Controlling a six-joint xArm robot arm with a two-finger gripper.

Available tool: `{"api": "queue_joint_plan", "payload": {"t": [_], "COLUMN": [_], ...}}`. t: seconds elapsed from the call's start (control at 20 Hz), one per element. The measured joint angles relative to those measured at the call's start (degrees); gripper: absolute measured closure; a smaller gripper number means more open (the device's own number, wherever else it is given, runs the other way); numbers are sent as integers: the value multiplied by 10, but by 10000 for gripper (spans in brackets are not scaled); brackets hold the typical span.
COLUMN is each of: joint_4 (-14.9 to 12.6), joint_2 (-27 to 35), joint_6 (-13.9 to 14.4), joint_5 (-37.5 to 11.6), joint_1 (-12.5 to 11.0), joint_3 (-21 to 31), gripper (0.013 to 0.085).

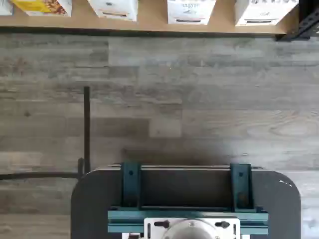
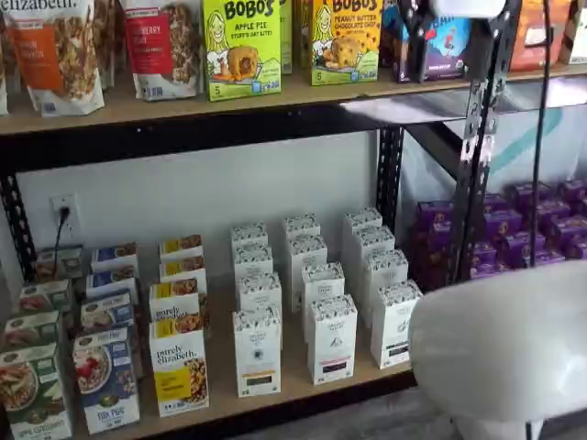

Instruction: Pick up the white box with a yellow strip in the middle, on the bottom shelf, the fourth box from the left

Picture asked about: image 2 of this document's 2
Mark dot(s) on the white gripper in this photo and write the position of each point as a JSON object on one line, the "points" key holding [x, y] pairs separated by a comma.
{"points": [[468, 6]]}

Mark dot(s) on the white box yellow strip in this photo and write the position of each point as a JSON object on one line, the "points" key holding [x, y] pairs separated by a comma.
{"points": [[257, 353], [259, 293], [249, 236], [252, 261]]}

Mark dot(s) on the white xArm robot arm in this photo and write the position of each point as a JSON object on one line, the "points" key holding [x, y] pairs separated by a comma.
{"points": [[495, 344]]}

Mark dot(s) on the blue Zbar box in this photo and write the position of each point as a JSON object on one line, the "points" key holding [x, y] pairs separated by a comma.
{"points": [[447, 50]]}

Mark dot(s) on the orange snack box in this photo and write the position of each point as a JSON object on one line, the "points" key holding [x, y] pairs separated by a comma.
{"points": [[539, 32]]}

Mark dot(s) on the wooden shelf board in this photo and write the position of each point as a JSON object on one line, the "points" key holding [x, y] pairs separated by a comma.
{"points": [[137, 110], [541, 76], [293, 357]]}

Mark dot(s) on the white brown snack box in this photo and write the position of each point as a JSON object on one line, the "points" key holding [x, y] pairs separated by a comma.
{"points": [[577, 32]]}

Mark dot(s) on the yellow Bobo's peanut butter box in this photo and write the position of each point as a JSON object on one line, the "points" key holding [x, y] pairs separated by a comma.
{"points": [[305, 32], [346, 46]]}

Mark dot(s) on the green Bobo's apple pie box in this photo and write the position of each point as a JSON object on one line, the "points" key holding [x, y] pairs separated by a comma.
{"points": [[286, 36], [240, 50]]}

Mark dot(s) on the white box dark strip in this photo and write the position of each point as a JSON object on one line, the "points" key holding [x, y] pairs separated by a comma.
{"points": [[373, 243], [394, 330], [362, 219], [385, 270]]}

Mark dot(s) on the yellow label granola box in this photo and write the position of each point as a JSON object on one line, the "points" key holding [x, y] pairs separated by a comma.
{"points": [[174, 302], [183, 270], [181, 246], [179, 371]]}

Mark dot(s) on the blue oatmeal box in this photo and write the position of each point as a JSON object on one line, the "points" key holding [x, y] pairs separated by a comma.
{"points": [[114, 256], [105, 380], [112, 279], [106, 311]]}

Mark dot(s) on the green oatmeal box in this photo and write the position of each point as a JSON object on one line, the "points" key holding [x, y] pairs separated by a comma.
{"points": [[43, 298], [29, 330], [59, 263], [34, 394]]}

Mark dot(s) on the red label granola bag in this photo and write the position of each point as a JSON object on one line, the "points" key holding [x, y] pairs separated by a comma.
{"points": [[160, 50]]}

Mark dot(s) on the white granola bag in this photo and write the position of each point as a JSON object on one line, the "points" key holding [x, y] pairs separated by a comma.
{"points": [[109, 41]]}

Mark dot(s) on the orange label granola bag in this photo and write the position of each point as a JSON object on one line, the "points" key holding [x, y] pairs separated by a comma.
{"points": [[50, 55]]}

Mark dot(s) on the black metal shelving frame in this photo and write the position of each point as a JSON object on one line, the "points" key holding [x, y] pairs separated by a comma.
{"points": [[183, 137], [479, 119]]}

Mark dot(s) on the white wall outlet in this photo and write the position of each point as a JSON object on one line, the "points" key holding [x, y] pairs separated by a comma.
{"points": [[72, 201]]}

